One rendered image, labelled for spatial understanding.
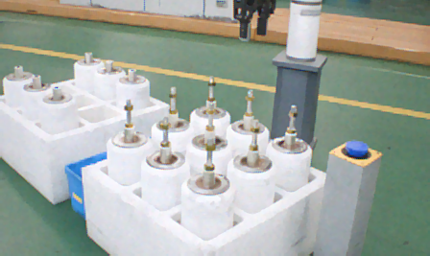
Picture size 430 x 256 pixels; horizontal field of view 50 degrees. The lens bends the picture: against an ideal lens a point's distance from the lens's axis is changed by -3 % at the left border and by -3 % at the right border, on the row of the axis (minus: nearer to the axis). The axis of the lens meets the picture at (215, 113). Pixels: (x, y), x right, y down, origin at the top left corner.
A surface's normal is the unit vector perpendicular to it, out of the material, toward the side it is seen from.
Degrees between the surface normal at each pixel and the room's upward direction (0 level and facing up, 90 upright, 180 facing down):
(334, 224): 90
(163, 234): 90
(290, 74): 90
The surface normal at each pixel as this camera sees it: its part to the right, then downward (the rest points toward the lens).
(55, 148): 0.71, 0.29
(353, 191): -0.71, 0.24
